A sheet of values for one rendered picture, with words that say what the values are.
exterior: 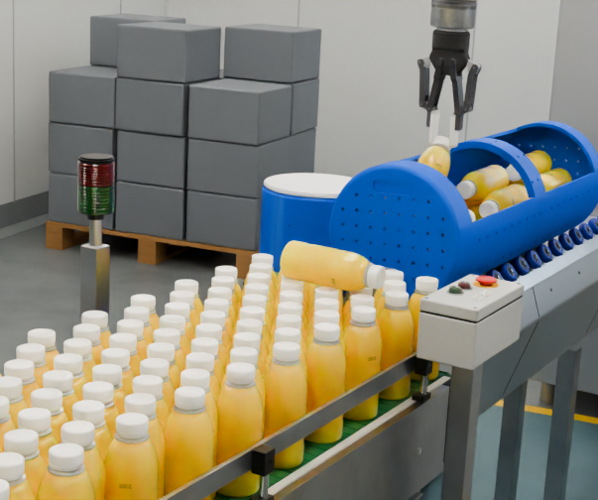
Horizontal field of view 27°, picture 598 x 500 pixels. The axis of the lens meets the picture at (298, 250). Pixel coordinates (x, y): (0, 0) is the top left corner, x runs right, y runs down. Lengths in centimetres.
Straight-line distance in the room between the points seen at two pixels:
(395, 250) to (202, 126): 376
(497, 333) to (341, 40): 602
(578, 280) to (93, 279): 136
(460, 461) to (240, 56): 451
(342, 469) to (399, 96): 609
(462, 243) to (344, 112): 567
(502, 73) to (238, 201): 225
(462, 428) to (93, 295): 69
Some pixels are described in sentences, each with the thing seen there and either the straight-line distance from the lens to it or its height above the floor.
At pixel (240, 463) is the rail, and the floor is 97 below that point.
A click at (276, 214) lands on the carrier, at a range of 312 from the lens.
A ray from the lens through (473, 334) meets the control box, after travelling 196.
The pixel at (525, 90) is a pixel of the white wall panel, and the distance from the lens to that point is 767.
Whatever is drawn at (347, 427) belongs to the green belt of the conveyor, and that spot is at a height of 90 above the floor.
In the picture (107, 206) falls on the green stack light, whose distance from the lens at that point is 219.
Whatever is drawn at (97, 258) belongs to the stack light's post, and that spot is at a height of 108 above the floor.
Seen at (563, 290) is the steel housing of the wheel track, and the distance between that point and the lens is 304.
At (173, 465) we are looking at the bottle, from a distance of 161.
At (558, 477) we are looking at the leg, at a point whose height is 26.
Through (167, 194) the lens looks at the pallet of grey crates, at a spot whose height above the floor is 37.
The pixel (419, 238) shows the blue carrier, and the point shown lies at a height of 110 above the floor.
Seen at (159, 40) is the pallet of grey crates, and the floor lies 113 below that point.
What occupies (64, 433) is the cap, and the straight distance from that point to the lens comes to 148.
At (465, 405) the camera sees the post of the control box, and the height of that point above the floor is 91.
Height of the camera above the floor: 164
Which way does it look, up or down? 14 degrees down
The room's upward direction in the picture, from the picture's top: 3 degrees clockwise
